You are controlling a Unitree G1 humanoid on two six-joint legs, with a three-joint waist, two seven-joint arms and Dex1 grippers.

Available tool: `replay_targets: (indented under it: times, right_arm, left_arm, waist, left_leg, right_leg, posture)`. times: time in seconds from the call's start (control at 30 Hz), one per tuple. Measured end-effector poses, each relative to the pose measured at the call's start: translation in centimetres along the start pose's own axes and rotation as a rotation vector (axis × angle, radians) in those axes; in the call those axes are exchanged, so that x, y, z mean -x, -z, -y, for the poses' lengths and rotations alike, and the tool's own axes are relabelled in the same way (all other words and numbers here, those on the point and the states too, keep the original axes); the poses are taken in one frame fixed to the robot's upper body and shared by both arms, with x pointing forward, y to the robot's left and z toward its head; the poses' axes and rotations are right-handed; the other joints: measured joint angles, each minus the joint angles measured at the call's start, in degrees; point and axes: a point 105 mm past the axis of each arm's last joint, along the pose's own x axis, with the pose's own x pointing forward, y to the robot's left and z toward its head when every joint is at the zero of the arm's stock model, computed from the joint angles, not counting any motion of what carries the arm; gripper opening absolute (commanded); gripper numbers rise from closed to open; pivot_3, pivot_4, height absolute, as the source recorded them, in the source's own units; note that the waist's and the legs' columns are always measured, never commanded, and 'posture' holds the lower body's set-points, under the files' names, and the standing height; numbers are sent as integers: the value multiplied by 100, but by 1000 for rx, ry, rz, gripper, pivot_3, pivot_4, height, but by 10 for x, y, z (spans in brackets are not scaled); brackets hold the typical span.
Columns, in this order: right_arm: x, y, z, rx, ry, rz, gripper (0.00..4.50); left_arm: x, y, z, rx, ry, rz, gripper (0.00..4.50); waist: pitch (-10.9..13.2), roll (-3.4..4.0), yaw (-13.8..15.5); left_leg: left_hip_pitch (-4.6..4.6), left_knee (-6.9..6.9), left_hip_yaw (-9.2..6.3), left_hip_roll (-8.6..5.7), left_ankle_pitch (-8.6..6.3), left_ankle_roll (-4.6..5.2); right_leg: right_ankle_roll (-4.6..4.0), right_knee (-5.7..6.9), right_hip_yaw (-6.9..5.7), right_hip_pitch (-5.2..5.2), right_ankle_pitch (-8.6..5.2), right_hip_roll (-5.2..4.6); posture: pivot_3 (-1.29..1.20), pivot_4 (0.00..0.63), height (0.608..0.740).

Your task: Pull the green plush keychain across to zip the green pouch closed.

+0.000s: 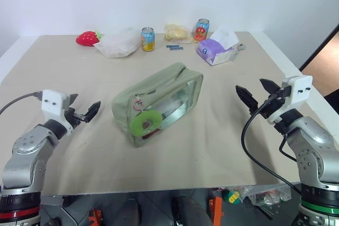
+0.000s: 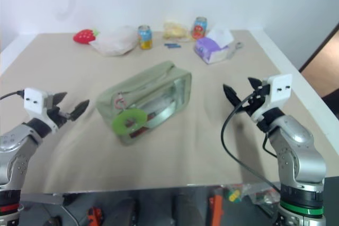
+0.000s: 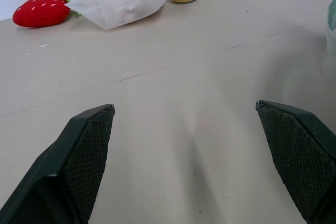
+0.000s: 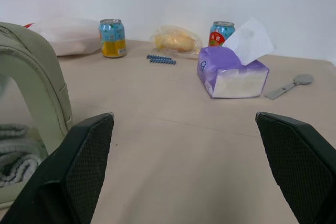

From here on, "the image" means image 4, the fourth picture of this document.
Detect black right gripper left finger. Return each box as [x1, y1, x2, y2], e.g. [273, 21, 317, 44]
[0, 112, 115, 224]

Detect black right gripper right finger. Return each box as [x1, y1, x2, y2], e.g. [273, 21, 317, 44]
[255, 111, 336, 224]

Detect grey knitted cloth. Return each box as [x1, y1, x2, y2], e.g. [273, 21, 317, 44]
[0, 123, 43, 188]

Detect grey metal folding tool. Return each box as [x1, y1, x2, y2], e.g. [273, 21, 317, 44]
[264, 73, 314, 101]

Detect olive green backpack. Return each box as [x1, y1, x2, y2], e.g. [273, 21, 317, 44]
[0, 22, 74, 209]

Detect purple tissue pack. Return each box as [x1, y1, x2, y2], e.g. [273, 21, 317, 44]
[196, 17, 277, 99]

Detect white plastic bag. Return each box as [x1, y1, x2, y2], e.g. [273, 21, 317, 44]
[24, 17, 102, 57]

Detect blue and yellow drink can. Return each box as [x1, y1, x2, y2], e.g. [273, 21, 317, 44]
[98, 18, 128, 59]

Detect blue and red drink can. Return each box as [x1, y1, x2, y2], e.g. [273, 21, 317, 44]
[208, 20, 236, 47]

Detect bread in clear bag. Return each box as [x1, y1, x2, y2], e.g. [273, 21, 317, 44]
[150, 24, 204, 59]

